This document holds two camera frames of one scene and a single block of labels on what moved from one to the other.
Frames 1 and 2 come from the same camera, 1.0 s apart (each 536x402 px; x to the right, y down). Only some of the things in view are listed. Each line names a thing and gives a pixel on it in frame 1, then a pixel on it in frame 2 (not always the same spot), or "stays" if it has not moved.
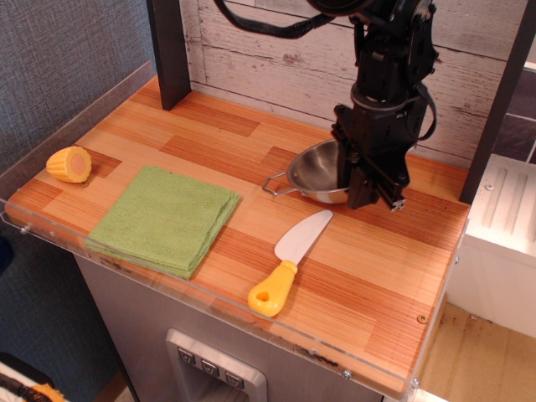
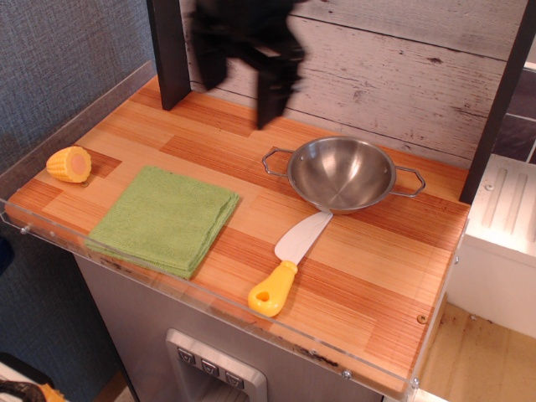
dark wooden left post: [171, 50] stays
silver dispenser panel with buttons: [208, 373] stays
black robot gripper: [376, 138] -> [255, 31]
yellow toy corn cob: [72, 163] stays
